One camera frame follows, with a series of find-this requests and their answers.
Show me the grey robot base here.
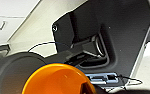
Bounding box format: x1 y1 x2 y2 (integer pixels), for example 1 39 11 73
51 0 150 92

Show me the robot torso column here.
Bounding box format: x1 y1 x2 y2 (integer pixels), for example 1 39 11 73
0 35 107 94

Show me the thin blue cable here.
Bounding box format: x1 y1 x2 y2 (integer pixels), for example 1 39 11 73
26 41 59 54

